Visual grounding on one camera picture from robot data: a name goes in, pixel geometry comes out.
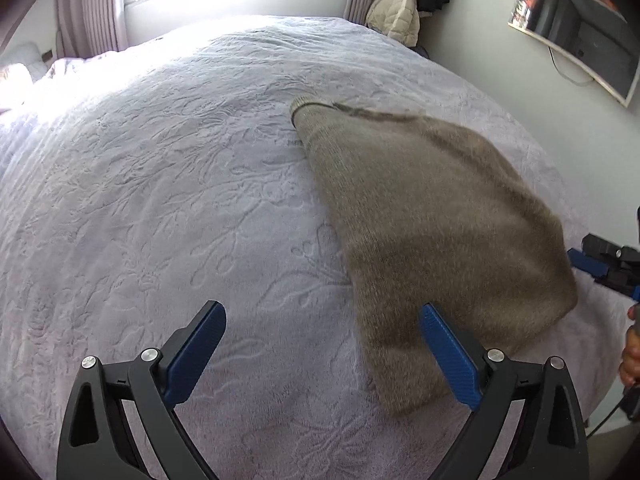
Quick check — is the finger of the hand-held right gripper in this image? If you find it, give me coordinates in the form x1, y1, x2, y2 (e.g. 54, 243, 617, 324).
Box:
585, 232, 640, 262
567, 247, 640, 302

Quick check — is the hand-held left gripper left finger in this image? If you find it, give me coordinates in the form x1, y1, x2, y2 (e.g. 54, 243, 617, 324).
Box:
56, 300, 227, 480

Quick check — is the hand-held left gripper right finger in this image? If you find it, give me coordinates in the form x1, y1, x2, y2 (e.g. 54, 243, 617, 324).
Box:
419, 302, 591, 480

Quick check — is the brown knit sweater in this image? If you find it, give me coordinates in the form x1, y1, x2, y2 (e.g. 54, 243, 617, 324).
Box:
290, 95, 580, 417

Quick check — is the person's right hand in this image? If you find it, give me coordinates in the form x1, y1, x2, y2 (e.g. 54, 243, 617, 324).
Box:
618, 305, 640, 388

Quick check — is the white embossed bed blanket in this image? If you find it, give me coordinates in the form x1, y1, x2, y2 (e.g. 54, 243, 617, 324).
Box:
0, 14, 637, 480

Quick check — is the cream puffer jacket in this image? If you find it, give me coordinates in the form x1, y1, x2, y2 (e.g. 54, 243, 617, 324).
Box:
365, 0, 420, 49

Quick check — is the beige pillow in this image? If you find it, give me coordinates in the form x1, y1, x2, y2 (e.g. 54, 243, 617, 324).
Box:
0, 62, 34, 112

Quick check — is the grey padded headboard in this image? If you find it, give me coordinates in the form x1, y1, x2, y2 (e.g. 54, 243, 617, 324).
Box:
0, 42, 44, 69

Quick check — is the wide pink curtain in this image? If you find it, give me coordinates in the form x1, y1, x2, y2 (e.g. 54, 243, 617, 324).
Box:
55, 0, 129, 59

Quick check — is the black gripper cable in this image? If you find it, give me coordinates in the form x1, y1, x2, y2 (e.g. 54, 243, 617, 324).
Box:
585, 385, 640, 437

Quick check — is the black television cable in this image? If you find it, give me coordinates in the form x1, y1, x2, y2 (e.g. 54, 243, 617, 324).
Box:
548, 46, 594, 86

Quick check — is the wall mounted television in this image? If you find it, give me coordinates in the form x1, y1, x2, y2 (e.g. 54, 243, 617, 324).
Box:
507, 0, 640, 109

